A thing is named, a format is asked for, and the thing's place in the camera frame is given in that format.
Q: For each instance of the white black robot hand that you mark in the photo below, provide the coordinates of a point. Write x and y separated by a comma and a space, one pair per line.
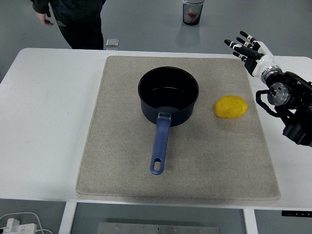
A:
261, 64

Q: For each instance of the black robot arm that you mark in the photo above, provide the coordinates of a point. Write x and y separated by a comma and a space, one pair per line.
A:
290, 95

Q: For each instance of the beige fabric mat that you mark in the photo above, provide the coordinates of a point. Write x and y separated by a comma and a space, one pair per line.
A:
195, 158

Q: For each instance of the small clear plastic box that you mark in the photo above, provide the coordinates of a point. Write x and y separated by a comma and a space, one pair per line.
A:
112, 43

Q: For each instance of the black table control panel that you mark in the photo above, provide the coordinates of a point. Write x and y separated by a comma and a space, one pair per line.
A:
296, 213

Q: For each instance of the white table leg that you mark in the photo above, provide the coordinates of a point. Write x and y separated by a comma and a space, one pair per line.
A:
250, 221
67, 219

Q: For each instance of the person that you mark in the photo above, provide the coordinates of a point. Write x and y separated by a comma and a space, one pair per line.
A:
78, 24

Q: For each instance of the grey metal plate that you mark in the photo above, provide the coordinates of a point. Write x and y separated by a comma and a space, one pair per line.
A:
158, 228

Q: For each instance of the person's hand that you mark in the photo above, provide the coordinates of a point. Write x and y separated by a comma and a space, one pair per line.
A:
44, 20

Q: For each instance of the white power strip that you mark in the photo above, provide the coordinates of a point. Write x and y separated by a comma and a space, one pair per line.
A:
17, 226

